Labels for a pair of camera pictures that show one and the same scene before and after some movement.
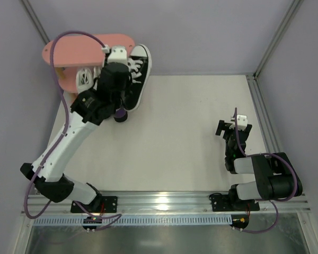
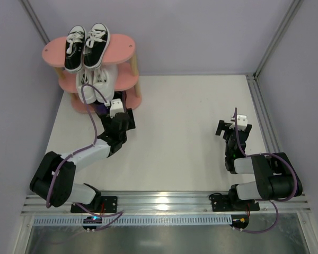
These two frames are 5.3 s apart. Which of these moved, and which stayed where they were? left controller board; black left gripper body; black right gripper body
Moved: black left gripper body
Stayed: left controller board; black right gripper body
